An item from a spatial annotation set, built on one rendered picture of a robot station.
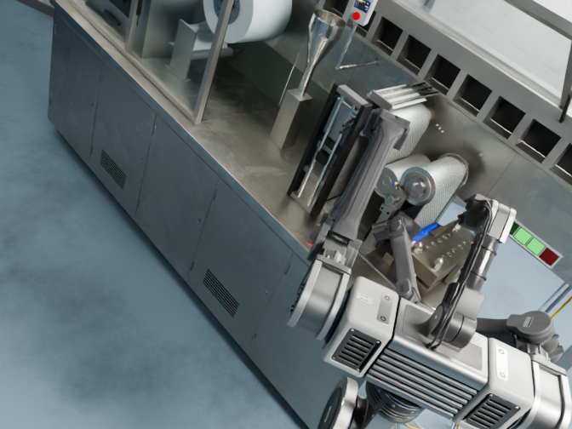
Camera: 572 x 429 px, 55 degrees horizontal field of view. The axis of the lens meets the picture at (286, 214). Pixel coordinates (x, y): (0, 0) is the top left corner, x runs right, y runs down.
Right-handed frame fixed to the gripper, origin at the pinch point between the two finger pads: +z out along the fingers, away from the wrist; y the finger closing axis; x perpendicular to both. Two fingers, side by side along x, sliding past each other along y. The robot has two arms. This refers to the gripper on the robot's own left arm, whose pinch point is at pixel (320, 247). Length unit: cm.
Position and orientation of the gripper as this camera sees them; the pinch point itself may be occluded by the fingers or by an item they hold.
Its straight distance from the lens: 192.9
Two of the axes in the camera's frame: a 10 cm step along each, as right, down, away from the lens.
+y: -9.1, -4.2, 0.3
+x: -4.0, 8.3, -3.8
